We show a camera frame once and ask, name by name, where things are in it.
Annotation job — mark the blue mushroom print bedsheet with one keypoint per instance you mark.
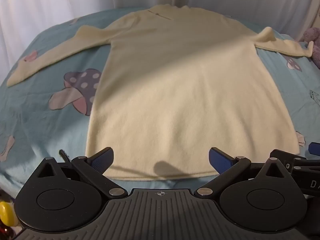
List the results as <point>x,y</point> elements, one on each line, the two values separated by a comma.
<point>37,120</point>

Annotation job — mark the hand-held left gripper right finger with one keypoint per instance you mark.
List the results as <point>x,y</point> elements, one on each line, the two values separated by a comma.
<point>220,162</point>

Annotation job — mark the cream knit sweater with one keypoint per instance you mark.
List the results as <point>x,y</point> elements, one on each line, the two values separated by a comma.
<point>180,92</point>

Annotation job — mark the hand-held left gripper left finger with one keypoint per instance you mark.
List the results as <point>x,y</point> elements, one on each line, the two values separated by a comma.
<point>101,160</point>

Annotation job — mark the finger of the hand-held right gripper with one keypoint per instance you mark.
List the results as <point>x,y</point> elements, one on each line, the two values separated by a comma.
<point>285,156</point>
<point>314,149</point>

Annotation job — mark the purple plush toy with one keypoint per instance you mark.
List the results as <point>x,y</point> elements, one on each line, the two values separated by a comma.
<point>313,40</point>

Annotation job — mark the yellow plastic object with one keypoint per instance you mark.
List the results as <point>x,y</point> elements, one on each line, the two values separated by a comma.
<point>5,213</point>

